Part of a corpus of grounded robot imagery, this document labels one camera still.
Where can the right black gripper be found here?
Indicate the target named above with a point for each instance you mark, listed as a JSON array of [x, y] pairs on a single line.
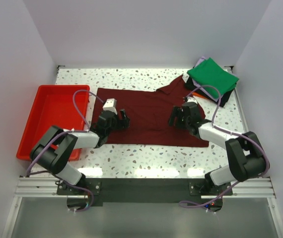
[[179, 117]]

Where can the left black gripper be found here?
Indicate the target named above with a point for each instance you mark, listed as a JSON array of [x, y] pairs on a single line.
[[118, 119]]

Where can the dark red t shirt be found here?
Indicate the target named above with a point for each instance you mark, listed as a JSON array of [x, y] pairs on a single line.
[[149, 113]]

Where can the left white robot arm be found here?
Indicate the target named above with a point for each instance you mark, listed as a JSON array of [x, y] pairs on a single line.
[[53, 150]]

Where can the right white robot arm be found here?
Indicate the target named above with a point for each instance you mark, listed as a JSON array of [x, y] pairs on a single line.
[[246, 157]]

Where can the orange folded t shirt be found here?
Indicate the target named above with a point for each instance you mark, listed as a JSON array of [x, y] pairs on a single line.
[[198, 95]]

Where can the black folded t shirt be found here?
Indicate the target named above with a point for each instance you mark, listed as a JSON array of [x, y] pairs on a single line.
[[208, 91]]

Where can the green folded t shirt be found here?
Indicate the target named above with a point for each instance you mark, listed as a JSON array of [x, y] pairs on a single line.
[[208, 72]]

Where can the red plastic bin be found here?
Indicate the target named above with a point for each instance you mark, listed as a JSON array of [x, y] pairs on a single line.
[[52, 105]]

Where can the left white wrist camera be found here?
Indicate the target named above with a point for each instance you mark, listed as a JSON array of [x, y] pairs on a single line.
[[110, 105]]

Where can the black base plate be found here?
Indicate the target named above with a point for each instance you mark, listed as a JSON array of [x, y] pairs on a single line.
[[137, 190]]

